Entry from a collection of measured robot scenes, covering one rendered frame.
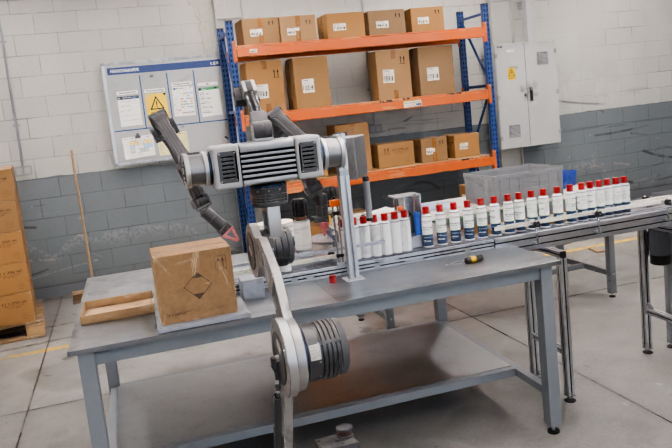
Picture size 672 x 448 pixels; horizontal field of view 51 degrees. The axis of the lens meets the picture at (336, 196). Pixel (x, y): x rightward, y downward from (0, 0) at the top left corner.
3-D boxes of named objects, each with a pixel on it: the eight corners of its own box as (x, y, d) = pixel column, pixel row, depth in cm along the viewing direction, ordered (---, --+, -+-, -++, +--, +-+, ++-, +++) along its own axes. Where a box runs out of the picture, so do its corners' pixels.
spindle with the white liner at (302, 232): (311, 252, 363) (304, 195, 359) (315, 255, 355) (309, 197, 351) (294, 255, 361) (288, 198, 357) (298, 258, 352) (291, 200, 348)
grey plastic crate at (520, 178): (531, 191, 542) (529, 163, 539) (565, 195, 505) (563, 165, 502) (464, 202, 522) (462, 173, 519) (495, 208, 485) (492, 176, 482)
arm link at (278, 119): (257, 111, 303) (275, 98, 305) (268, 132, 313) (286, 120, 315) (311, 161, 274) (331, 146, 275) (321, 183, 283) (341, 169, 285)
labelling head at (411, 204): (417, 241, 361) (412, 192, 358) (427, 245, 349) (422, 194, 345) (392, 245, 357) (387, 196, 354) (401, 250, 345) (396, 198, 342)
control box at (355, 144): (368, 174, 329) (364, 134, 326) (358, 179, 313) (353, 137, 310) (348, 175, 332) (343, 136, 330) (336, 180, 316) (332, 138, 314)
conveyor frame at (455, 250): (485, 244, 361) (484, 235, 360) (495, 248, 350) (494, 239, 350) (158, 301, 317) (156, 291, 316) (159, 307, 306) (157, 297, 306)
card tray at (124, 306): (153, 298, 323) (151, 290, 323) (155, 312, 299) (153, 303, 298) (85, 310, 315) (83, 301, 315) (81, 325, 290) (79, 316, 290)
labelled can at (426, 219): (431, 245, 349) (427, 205, 347) (435, 247, 344) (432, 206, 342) (421, 247, 348) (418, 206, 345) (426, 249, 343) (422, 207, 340)
